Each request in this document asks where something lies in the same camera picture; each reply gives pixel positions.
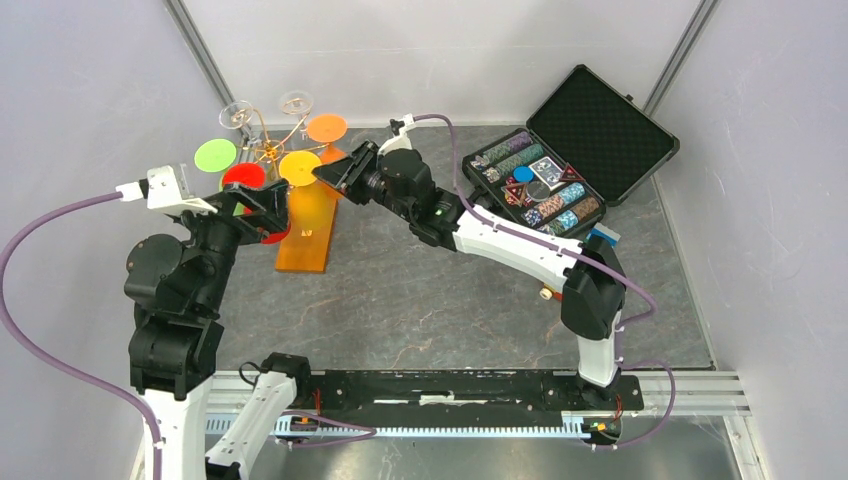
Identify clear wine glass left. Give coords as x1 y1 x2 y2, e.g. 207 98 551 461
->
218 100 255 142

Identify green plastic wine glass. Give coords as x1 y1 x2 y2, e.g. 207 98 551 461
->
193 138 242 193

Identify wooden rack base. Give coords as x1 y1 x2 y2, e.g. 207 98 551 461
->
274 187 337 273

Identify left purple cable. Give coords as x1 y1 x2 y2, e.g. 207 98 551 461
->
0 192 166 480

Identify yellow plastic wine glass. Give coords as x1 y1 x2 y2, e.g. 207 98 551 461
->
278 150 334 230

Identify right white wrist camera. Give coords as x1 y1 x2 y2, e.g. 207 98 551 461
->
378 114 416 156

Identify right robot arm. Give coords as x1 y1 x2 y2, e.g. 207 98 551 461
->
312 141 626 408

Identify orange plastic wine glass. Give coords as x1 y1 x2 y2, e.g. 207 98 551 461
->
307 114 348 204

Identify red plastic wine glass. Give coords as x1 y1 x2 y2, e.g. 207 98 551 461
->
219 163 290 245

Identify clear wine glass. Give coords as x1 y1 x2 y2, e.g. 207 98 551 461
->
218 100 255 142
279 90 314 150

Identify black poker chip case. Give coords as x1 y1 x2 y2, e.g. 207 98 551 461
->
461 65 680 237

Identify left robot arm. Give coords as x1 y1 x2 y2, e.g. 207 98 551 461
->
124 180 314 479

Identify gold wire wine glass rack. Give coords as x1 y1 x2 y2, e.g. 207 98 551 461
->
241 102 294 175

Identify red toy brick car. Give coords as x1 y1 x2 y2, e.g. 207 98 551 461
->
539 284 562 302

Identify blue green brick stack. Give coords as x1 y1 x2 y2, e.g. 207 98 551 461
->
586 222 621 247

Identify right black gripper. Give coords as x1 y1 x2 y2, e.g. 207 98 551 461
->
313 139 415 223

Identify clear wine glass right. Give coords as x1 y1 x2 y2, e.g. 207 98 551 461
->
279 90 314 150

